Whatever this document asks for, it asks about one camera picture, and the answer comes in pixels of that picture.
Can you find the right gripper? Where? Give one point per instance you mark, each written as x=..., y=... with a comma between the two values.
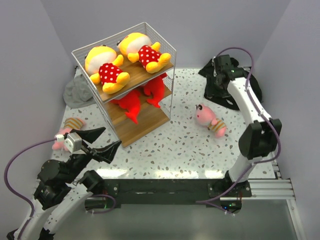
x=216, y=75

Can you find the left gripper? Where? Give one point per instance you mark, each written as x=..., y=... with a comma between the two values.
x=106, y=153

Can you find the pink plush striped hat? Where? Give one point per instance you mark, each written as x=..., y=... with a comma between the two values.
x=69, y=124
x=205, y=117

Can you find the red shark plush front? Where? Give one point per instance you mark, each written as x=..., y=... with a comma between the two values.
x=131, y=103

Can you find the red shark plush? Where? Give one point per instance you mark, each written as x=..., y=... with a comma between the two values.
x=131, y=103
x=155, y=88

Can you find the red shark plush back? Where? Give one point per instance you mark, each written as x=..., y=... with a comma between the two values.
x=155, y=88

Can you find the yellow plush red dotted dress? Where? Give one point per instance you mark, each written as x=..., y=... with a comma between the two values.
x=102, y=64

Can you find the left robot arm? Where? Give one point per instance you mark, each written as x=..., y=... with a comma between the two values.
x=51, y=204

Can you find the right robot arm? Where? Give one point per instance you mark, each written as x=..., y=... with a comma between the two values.
x=262, y=134

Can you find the black jacket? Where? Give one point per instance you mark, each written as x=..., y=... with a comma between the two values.
x=220, y=96

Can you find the grey cloth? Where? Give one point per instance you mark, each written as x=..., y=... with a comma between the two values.
x=77, y=93

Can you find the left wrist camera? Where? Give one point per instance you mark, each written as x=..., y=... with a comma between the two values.
x=71, y=141

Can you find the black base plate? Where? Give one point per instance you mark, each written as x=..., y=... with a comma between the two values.
x=164, y=192

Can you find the white wire wooden shelf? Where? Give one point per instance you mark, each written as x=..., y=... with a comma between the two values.
x=149, y=117

